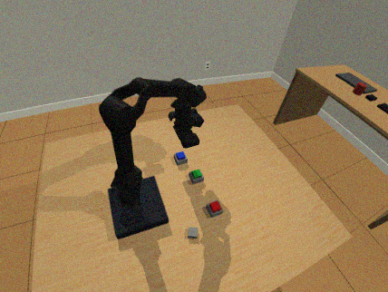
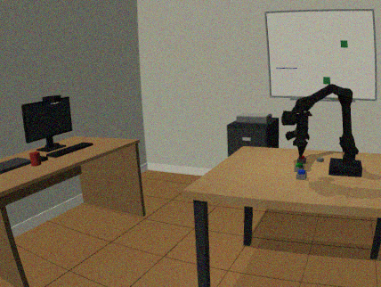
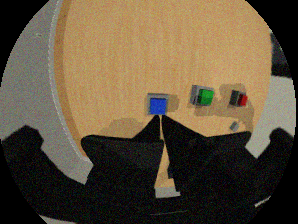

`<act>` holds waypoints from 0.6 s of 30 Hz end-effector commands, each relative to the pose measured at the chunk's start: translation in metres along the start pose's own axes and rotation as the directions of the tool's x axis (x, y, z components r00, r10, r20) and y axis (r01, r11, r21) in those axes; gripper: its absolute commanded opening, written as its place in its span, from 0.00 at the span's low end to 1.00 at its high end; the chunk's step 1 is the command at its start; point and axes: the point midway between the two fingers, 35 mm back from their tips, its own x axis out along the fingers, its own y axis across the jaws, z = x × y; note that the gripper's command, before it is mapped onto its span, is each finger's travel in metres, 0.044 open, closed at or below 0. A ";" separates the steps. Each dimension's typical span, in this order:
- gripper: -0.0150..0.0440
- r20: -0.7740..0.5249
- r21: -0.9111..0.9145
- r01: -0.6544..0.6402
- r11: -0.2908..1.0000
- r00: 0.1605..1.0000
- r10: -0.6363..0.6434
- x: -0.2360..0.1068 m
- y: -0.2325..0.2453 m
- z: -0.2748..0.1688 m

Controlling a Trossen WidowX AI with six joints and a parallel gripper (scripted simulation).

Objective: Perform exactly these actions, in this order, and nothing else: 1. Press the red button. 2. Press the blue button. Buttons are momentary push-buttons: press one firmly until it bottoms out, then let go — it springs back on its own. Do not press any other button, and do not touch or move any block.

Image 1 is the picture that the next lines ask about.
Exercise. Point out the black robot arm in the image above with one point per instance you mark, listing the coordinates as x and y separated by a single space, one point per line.
120 118

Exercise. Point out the blue button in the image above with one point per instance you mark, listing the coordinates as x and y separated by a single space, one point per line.
180 158

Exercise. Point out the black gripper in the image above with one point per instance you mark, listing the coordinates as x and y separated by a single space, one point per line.
181 127

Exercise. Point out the green button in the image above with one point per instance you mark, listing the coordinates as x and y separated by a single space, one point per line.
196 176

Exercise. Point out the red button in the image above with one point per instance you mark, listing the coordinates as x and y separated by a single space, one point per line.
214 208

